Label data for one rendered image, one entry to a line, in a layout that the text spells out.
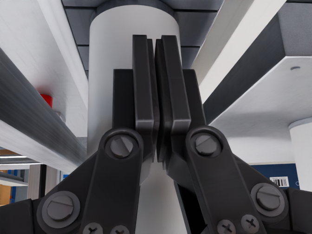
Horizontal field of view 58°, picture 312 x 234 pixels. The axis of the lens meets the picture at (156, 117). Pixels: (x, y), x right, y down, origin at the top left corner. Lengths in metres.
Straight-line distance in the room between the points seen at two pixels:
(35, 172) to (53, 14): 0.36
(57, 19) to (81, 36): 0.02
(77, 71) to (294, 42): 0.17
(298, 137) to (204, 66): 0.31
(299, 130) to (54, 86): 0.35
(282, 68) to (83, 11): 0.17
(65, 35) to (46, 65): 0.16
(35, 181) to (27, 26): 0.29
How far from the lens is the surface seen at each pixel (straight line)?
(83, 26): 0.18
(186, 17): 0.17
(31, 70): 0.36
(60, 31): 0.19
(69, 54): 0.21
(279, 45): 0.25
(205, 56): 0.16
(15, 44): 0.31
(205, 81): 0.16
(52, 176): 0.50
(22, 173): 3.96
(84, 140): 0.46
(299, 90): 0.32
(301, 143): 0.45
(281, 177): 0.65
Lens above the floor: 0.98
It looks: 16 degrees down
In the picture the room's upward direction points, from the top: 177 degrees clockwise
